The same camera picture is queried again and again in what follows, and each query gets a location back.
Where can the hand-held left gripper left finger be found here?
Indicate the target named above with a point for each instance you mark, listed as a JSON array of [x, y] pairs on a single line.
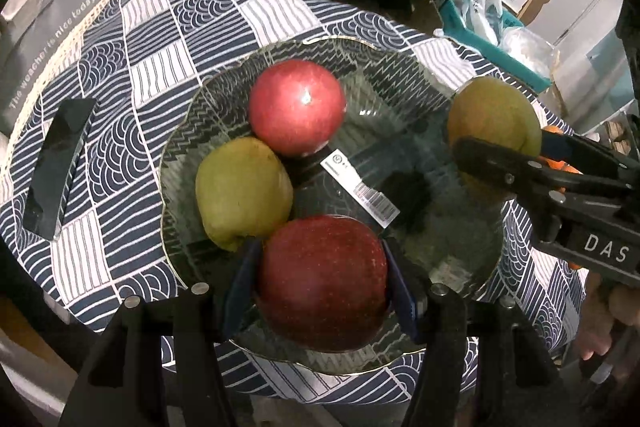
[[245, 277]]

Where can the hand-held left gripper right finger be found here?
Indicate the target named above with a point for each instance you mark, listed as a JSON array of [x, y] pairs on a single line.
[[400, 287]]

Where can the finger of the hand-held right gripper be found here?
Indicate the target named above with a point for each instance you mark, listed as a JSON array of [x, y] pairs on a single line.
[[500, 162], [560, 144]]

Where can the orange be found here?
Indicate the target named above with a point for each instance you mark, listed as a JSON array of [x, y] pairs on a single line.
[[559, 165]]

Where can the yellow green pear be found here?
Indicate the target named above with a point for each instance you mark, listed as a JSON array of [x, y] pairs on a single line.
[[240, 192], [490, 112]]

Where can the red apple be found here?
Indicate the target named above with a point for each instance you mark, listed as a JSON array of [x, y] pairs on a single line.
[[297, 107], [322, 282]]

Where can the ribbed glass bowl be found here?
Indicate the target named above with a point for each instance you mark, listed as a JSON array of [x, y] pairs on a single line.
[[400, 117]]

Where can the person's right hand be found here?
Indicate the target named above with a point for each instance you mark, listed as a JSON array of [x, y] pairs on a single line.
[[600, 317]]

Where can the clear plastic bag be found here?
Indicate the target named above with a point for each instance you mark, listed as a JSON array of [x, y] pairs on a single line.
[[525, 47]]

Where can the teal plastic bin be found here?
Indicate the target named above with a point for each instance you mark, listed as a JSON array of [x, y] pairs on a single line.
[[455, 14]]

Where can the black smartphone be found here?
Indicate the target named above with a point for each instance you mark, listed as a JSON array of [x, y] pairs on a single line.
[[57, 167]]

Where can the blue white patterned tablecloth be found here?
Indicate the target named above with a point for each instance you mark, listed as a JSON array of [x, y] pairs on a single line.
[[150, 57]]

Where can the grey printed tote bag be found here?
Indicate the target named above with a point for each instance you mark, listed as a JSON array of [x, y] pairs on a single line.
[[50, 22]]

